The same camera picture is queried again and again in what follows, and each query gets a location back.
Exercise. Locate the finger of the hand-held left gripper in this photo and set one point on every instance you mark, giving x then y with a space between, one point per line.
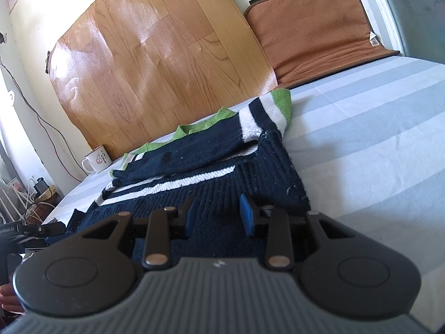
48 229

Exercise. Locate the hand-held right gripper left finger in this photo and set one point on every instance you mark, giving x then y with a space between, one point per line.
156 236

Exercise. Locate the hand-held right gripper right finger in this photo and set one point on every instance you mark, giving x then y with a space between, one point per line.
247 215

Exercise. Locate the green white navy knit sweater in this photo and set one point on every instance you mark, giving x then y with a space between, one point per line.
215 188

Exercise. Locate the person's left hand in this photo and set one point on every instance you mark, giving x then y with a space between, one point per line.
8 299

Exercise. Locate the black power adapter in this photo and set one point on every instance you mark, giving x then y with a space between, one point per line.
40 185

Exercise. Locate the white printed enamel mug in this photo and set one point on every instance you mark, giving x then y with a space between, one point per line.
99 158

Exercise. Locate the striped blue white bed sheet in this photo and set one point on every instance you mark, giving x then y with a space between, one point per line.
365 139

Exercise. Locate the brown perforated cushion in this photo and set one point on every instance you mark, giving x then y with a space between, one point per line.
313 31

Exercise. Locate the white cushion tag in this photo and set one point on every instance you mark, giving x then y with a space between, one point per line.
373 39

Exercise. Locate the frosted glass window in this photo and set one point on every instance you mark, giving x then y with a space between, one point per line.
417 14

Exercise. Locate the white wall hook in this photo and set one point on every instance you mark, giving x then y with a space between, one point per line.
11 98

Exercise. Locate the wood pattern wall board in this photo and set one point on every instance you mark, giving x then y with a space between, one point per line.
156 62

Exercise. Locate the white window frame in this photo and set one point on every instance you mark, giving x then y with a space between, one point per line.
382 14

